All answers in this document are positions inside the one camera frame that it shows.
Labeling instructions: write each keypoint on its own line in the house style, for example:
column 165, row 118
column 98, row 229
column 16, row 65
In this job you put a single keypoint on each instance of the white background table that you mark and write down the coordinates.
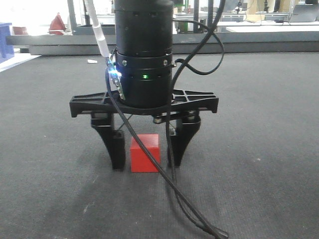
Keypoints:
column 267, row 26

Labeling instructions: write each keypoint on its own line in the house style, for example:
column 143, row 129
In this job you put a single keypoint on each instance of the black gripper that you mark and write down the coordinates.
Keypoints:
column 143, row 87

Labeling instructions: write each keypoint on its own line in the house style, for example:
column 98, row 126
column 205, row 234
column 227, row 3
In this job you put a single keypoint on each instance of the white usb cable connector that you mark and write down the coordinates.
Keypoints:
column 99, row 36

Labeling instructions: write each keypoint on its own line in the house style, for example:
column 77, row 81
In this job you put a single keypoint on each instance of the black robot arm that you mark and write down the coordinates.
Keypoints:
column 144, row 29

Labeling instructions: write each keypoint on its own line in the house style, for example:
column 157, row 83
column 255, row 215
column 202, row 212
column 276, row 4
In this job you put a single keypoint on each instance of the dark low platform beam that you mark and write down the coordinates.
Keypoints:
column 234, row 42

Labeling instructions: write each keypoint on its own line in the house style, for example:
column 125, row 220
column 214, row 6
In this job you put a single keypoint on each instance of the red bag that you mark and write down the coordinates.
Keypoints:
column 57, row 25

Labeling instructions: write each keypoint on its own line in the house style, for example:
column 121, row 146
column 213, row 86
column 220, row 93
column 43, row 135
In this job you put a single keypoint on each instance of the white paper scrap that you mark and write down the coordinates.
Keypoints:
column 90, row 61

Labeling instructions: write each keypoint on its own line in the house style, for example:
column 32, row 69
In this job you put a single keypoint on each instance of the blue plastic bin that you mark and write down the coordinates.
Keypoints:
column 6, row 51

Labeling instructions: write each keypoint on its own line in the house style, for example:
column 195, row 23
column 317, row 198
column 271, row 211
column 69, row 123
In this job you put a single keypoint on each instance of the dark red box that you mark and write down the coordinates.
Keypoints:
column 18, row 30

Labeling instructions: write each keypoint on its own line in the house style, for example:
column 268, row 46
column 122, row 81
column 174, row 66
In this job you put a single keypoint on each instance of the grey laptop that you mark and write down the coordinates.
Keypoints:
column 305, row 13

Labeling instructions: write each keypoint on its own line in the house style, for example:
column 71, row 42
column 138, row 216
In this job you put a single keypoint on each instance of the red magnetic cube block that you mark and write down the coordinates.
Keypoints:
column 140, row 163

